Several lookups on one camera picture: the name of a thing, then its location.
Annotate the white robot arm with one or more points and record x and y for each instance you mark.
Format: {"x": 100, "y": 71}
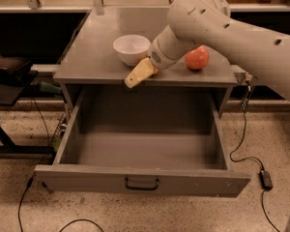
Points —
{"x": 263, "y": 53}

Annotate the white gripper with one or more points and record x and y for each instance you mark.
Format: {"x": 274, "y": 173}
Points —
{"x": 159, "y": 58}

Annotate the grey open top drawer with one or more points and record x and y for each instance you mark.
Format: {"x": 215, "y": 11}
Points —
{"x": 186, "y": 154}

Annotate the black side table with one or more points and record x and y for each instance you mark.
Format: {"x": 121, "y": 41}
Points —
{"x": 13, "y": 140}

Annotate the black power adapter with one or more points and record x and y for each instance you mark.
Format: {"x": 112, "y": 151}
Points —
{"x": 266, "y": 180}

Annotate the white ceramic bowl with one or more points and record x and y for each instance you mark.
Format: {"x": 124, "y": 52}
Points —
{"x": 131, "y": 49}

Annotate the red apple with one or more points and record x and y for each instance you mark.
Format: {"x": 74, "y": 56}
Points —
{"x": 198, "y": 58}

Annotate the black drawer handle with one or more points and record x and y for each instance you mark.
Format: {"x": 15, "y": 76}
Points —
{"x": 141, "y": 185}

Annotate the orange fruit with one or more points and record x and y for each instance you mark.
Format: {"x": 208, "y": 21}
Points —
{"x": 155, "y": 70}

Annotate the grey cabinet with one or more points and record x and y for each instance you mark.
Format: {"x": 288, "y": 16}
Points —
{"x": 91, "y": 62}

